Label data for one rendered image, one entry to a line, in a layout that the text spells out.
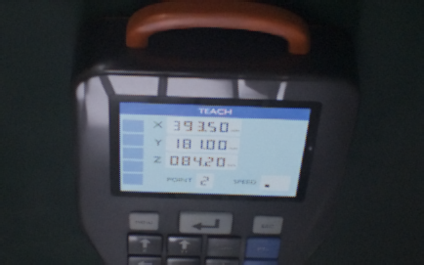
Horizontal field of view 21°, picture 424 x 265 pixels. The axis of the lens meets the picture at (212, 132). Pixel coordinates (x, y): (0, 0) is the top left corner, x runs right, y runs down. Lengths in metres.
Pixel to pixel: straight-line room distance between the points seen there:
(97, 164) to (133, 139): 0.02
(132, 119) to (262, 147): 0.04
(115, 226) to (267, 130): 0.07
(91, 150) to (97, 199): 0.03
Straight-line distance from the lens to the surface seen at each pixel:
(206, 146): 0.37
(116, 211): 0.40
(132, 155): 0.37
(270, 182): 0.38
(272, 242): 0.41
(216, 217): 0.39
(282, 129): 0.36
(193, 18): 0.34
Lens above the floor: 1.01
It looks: 41 degrees down
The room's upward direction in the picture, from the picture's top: 180 degrees clockwise
